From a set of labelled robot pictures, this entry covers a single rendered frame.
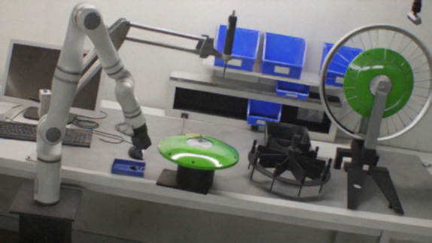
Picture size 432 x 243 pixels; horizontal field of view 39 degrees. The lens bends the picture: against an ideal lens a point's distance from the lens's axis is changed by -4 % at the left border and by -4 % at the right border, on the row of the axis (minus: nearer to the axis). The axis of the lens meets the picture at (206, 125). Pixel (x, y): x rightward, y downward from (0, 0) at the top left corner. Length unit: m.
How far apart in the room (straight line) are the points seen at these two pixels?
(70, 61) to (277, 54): 1.36
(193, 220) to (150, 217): 0.24
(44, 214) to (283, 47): 1.54
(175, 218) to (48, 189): 1.38
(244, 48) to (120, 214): 1.18
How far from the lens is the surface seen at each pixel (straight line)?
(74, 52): 2.19
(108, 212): 3.65
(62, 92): 2.19
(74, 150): 2.69
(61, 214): 2.31
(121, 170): 2.50
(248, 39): 3.21
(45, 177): 2.32
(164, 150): 2.38
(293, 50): 3.23
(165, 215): 3.59
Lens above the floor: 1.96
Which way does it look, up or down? 19 degrees down
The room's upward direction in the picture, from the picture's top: 9 degrees clockwise
